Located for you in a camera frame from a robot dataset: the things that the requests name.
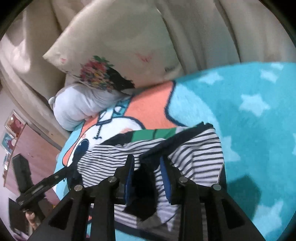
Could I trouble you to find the cartoon face fleece blanket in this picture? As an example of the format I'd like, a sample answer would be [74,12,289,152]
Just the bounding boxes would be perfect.
[56,62,295,240]

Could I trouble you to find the white plain pillow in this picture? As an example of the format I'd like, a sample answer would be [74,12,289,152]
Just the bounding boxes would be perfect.
[48,83,127,131]

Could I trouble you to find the cream floral print pillow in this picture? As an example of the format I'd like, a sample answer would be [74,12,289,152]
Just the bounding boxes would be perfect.
[44,1,184,92]

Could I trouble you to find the left hand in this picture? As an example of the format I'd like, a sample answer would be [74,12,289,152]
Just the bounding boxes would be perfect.
[25,211,41,230]

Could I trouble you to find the navy striped frog pants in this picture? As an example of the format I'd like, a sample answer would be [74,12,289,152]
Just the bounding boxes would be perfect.
[77,123,224,240]

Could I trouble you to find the brown wooden furniture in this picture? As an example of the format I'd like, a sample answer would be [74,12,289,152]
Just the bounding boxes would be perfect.
[4,125,60,205]

